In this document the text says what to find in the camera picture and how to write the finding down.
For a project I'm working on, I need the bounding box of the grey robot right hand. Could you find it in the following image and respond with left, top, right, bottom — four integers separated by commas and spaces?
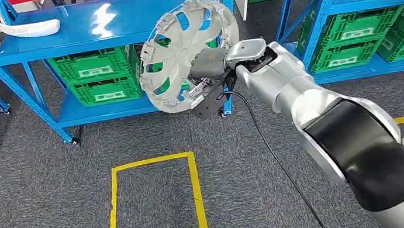
181, 46, 234, 110

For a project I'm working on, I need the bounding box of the grey wheel hubcap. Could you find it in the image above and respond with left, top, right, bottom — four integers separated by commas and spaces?
129, 0, 250, 118

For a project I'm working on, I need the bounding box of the white plastic trim part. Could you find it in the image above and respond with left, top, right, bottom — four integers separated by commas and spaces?
0, 14, 62, 43

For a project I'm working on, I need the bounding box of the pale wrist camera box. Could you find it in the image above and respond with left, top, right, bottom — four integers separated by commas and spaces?
222, 37, 270, 71

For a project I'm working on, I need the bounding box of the black wrist bracket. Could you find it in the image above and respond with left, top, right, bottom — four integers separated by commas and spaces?
191, 70, 244, 122

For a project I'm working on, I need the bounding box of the black cable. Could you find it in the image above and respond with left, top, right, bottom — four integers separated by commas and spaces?
216, 80, 331, 228

